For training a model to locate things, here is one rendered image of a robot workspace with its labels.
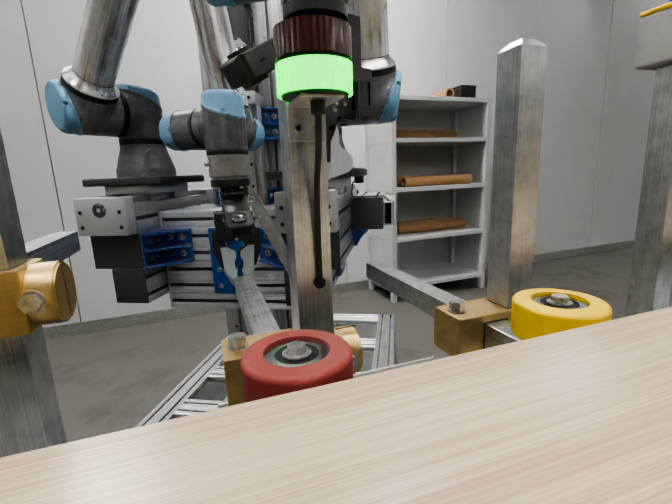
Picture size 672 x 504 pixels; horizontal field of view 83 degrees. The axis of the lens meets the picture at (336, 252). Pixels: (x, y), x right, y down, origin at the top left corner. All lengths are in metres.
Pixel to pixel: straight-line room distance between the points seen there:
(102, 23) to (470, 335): 0.91
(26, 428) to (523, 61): 0.56
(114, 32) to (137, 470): 0.91
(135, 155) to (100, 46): 0.27
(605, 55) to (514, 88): 4.76
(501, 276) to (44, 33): 3.01
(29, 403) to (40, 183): 2.73
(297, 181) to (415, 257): 3.28
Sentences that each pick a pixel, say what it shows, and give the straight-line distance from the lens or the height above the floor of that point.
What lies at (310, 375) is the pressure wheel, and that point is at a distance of 0.25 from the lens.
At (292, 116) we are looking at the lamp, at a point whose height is 1.08.
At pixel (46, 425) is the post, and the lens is 0.42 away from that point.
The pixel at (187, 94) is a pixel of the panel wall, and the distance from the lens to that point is 3.02.
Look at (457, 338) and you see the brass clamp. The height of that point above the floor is 0.84.
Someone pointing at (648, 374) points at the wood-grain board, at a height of 0.90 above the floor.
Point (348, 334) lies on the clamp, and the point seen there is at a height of 0.87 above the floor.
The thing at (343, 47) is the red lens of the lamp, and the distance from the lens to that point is 0.31.
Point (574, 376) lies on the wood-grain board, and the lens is 0.29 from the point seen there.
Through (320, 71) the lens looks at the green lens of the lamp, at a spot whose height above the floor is 1.10.
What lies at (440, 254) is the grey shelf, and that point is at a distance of 3.75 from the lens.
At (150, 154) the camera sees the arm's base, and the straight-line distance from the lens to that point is 1.15.
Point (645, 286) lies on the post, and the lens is 0.70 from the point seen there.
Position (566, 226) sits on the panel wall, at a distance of 4.88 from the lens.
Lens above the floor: 1.03
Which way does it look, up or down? 12 degrees down
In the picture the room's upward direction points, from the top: 2 degrees counter-clockwise
